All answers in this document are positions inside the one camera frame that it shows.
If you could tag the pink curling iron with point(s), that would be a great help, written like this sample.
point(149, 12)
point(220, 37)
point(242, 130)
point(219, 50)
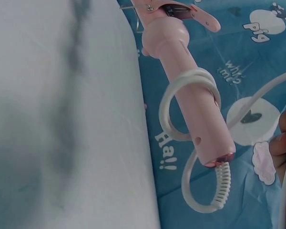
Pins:
point(178, 78)

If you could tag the person's right fingers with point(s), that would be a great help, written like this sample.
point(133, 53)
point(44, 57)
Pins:
point(282, 146)

